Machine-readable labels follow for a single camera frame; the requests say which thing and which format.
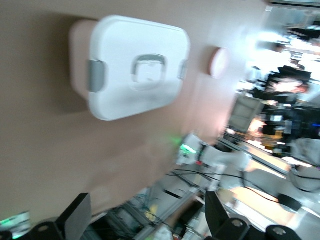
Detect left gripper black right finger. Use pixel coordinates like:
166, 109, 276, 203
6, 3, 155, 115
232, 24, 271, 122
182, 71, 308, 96
204, 191, 301, 240

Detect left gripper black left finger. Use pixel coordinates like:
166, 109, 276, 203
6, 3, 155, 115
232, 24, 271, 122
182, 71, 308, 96
0, 192, 92, 240

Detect white lunch box grey clips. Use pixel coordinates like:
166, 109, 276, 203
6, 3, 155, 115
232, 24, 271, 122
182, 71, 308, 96
68, 15, 192, 122

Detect pink round plate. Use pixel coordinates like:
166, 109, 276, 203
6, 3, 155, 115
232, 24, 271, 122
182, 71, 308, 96
208, 46, 231, 80

